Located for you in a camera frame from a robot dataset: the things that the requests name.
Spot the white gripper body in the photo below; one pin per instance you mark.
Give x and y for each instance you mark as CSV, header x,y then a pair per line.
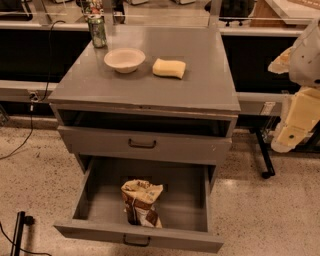
x,y
306,63

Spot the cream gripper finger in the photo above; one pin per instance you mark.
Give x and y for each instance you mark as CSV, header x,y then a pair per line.
x,y
282,63
300,113

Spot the brown chip bag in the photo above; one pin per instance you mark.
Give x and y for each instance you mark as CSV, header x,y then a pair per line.
x,y
139,197

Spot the open grey bottom drawer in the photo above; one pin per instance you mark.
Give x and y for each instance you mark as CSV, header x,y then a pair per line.
x,y
183,206

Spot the grey drawer cabinet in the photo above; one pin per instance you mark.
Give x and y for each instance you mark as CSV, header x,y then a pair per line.
x,y
202,103

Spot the black table leg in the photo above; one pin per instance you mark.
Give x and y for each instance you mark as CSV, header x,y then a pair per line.
x,y
263,148

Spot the black office chair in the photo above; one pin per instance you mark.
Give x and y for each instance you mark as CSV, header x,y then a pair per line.
x,y
235,10

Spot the yellow sponge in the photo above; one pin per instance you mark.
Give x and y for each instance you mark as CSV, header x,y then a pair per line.
x,y
169,68

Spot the white paper bowl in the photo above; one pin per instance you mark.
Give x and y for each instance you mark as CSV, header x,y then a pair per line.
x,y
124,60

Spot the green soda can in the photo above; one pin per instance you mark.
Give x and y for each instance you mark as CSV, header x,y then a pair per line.
x,y
97,30

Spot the black stand at bottom left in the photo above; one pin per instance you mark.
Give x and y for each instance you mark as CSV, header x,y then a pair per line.
x,y
22,220

